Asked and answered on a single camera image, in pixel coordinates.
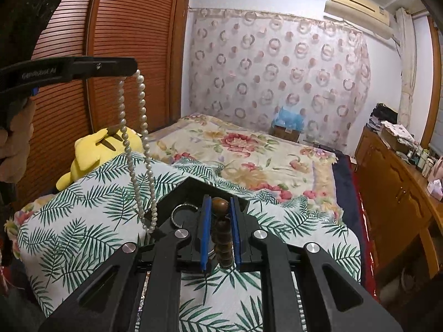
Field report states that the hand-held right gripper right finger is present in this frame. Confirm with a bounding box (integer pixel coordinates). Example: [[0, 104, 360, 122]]
[[229, 194, 404, 332]]

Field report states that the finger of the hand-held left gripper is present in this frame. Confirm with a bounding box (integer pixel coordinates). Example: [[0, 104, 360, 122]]
[[67, 56, 138, 81]]

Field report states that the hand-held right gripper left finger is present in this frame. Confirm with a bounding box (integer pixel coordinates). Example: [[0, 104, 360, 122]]
[[38, 194, 213, 332]]

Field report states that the brown wooden bead bracelet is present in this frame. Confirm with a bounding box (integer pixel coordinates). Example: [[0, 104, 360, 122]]
[[210, 196, 233, 269]]

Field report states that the black jewelry tray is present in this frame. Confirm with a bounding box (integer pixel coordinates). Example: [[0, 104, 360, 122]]
[[145, 176, 277, 274]]

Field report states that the white pearl necklace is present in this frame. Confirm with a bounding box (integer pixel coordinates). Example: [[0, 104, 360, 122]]
[[117, 69, 160, 234]]

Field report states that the person's left hand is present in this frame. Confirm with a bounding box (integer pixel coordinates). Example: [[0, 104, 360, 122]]
[[0, 98, 37, 183]]

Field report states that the wooden louvered wardrobe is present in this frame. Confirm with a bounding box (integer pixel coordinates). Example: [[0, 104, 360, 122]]
[[14, 0, 192, 211]]

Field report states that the floral bed blanket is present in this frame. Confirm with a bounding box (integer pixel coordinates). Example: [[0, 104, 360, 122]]
[[145, 112, 345, 224]]

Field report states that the yellow plush toy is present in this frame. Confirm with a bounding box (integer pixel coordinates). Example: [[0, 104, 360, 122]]
[[56, 126, 145, 191]]

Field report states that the brown cardboard box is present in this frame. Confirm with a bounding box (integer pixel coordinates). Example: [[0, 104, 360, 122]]
[[273, 124, 300, 143]]

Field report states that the dark blue blanket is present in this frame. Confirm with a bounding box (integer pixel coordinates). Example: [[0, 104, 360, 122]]
[[331, 152, 363, 250]]

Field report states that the blue plastic bag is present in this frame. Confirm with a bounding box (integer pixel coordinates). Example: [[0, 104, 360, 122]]
[[272, 105, 306, 133]]

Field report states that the red bed sheet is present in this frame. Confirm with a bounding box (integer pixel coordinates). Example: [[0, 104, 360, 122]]
[[356, 194, 380, 300]]

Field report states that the wooden dresser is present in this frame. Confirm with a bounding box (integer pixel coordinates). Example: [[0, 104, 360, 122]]
[[353, 124, 443, 284]]

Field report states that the circle pattern curtain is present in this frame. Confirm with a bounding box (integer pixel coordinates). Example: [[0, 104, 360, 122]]
[[189, 7, 372, 153]]

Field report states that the dark folded clothes pile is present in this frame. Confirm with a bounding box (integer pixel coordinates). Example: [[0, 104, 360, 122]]
[[369, 103, 399, 133]]

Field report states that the white floral cloth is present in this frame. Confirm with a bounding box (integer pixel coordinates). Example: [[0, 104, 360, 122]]
[[381, 121, 416, 147]]

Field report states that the group of small bottles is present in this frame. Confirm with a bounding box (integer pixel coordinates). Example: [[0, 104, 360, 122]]
[[411, 146, 437, 178]]

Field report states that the pink tissue box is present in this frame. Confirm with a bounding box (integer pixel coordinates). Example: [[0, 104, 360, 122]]
[[427, 178, 443, 202]]

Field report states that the gathered beige curtain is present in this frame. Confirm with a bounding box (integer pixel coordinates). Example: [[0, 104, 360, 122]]
[[395, 7, 421, 139]]

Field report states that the silver ring bangle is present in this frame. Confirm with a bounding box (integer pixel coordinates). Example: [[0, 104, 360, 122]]
[[171, 203, 200, 229]]

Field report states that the beige wall air conditioner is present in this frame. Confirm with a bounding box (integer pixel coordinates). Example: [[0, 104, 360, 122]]
[[323, 0, 396, 40]]

